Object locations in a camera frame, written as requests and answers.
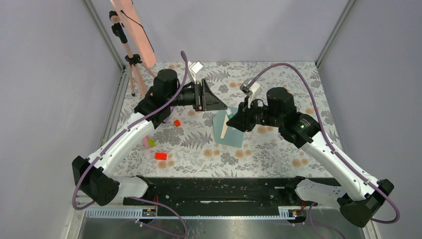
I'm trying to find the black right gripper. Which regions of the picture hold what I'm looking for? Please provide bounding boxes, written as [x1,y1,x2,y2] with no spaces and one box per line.
[227,95,284,132]

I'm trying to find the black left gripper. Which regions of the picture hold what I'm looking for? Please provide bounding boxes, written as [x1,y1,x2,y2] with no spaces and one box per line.
[167,79,227,112]

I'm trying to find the small glue stick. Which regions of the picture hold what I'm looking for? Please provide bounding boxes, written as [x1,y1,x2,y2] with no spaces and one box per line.
[225,109,233,120]

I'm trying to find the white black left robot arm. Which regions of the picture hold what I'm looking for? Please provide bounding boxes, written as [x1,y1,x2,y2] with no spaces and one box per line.
[72,69,227,210]

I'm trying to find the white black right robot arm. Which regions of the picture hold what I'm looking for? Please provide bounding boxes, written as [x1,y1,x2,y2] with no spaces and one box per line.
[226,87,394,228]

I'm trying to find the small red cube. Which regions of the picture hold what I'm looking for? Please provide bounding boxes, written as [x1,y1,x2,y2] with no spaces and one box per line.
[174,119,181,127]

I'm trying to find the floral table mat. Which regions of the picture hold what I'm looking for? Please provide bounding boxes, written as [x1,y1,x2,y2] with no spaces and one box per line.
[114,62,340,178]

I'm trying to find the red cylinder block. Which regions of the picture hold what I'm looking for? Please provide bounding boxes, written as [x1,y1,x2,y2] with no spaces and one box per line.
[155,152,168,160]

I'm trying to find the pink tripod stand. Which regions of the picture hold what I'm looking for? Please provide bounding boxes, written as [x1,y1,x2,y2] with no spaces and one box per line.
[109,10,156,99]

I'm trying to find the pink light panel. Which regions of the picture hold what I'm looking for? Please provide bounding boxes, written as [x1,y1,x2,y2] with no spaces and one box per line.
[110,0,156,68]

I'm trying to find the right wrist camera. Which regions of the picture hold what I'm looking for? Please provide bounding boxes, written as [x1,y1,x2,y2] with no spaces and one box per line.
[240,80,260,107]

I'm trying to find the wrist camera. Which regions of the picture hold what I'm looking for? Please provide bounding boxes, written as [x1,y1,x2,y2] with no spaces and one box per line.
[188,61,204,84]
[240,80,260,107]

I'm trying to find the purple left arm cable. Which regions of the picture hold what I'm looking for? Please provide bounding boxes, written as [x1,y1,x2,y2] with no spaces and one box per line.
[72,50,189,239]

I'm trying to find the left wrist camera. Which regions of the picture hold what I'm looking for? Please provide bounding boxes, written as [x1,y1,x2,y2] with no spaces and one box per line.
[188,61,204,84]

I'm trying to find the white slotted cable duct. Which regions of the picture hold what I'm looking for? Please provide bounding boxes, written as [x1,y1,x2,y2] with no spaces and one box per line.
[85,206,298,221]

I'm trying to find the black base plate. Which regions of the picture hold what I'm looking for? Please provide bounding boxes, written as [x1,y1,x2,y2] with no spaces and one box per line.
[111,178,311,218]

